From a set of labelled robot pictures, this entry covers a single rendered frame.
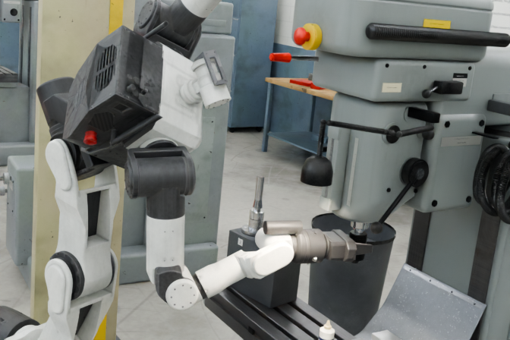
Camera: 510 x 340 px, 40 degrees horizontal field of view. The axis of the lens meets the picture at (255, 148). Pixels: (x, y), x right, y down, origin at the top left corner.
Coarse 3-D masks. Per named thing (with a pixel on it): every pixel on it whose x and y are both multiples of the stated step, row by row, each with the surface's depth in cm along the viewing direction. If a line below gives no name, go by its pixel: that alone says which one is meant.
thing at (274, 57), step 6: (270, 54) 165; (276, 54) 164; (282, 54) 165; (288, 54) 166; (270, 60) 165; (276, 60) 164; (282, 60) 165; (288, 60) 166; (294, 60) 168; (300, 60) 169; (306, 60) 170; (312, 60) 171; (318, 60) 172
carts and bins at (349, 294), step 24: (336, 216) 407; (384, 240) 397; (312, 264) 385; (336, 264) 370; (360, 264) 367; (384, 264) 376; (312, 288) 386; (336, 288) 373; (360, 288) 372; (336, 312) 376; (360, 312) 376
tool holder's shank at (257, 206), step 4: (260, 176) 220; (260, 180) 219; (256, 184) 220; (260, 184) 219; (256, 188) 220; (260, 188) 219; (256, 192) 220; (260, 192) 220; (256, 196) 220; (260, 196) 220; (256, 200) 220; (260, 200) 220; (256, 204) 220; (260, 204) 221; (256, 208) 220; (260, 208) 221
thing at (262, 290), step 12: (240, 228) 226; (228, 240) 224; (240, 240) 220; (252, 240) 217; (228, 252) 225; (288, 264) 214; (300, 264) 218; (276, 276) 211; (288, 276) 215; (240, 288) 222; (252, 288) 218; (264, 288) 214; (276, 288) 213; (288, 288) 217; (264, 300) 214; (276, 300) 214; (288, 300) 218
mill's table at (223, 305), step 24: (216, 312) 222; (240, 312) 210; (264, 312) 210; (288, 312) 212; (312, 312) 213; (240, 336) 210; (264, 336) 199; (288, 336) 199; (312, 336) 200; (336, 336) 201
